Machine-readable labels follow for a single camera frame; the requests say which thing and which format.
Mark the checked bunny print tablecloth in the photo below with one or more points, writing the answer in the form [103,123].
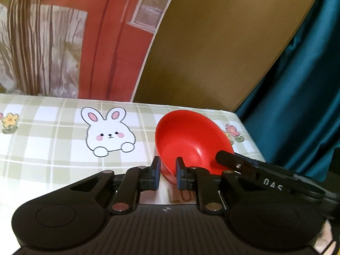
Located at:
[53,151]

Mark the red plastic bowl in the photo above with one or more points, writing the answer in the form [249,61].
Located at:
[191,140]

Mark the teal curtain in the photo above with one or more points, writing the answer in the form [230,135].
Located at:
[300,98]

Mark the brown wooden panel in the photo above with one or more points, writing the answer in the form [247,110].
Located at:
[217,45]

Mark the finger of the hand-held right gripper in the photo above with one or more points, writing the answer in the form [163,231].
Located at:
[233,160]

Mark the printed wall cloth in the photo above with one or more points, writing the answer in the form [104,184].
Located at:
[53,37]

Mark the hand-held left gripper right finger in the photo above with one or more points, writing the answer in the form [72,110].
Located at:
[179,174]

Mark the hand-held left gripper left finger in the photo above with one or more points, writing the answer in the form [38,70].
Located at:
[157,170]

